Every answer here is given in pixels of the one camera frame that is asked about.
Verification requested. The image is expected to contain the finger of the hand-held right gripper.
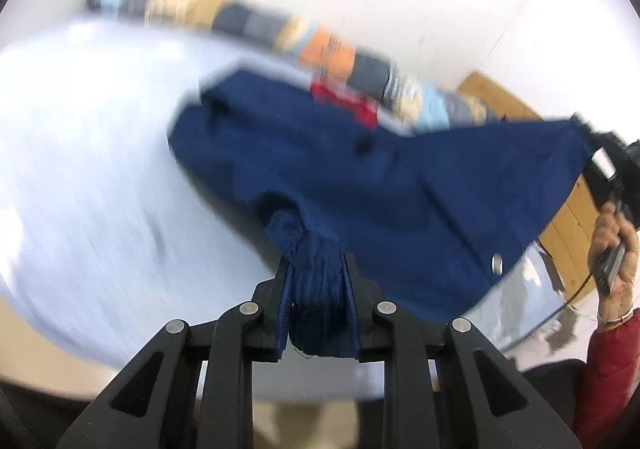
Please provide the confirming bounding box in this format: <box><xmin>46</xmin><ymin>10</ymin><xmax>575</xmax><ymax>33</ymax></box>
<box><xmin>569</xmin><ymin>113</ymin><xmax>608</xmax><ymax>150</ymax></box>

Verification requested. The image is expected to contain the light blue fleece blanket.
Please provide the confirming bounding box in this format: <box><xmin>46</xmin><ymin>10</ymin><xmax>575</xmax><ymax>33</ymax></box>
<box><xmin>0</xmin><ymin>22</ymin><xmax>567</xmax><ymax>405</ymax></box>

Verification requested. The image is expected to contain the silver bracelet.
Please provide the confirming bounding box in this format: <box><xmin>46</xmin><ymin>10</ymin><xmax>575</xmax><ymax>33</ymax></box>
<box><xmin>597</xmin><ymin>308</ymin><xmax>639</xmax><ymax>326</ymax></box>

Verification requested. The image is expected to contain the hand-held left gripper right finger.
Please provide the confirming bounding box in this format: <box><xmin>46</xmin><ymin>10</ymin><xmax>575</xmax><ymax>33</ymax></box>
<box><xmin>342</xmin><ymin>253</ymin><xmax>574</xmax><ymax>449</ymax></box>

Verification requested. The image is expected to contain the person's right hand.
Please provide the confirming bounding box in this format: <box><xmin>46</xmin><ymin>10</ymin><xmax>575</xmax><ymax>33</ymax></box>
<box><xmin>587</xmin><ymin>202</ymin><xmax>640</xmax><ymax>326</ymax></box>

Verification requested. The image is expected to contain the rolled patchwork quilt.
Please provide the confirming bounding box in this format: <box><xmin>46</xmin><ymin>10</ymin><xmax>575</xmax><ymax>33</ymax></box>
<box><xmin>85</xmin><ymin>0</ymin><xmax>501</xmax><ymax>138</ymax></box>

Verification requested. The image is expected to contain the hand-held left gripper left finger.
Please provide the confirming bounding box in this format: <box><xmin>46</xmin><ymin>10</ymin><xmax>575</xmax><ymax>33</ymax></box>
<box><xmin>55</xmin><ymin>256</ymin><xmax>297</xmax><ymax>449</ymax></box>

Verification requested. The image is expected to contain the navy blue jacket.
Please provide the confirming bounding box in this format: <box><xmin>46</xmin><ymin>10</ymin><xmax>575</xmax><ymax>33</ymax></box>
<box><xmin>167</xmin><ymin>69</ymin><xmax>599</xmax><ymax>361</ymax></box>

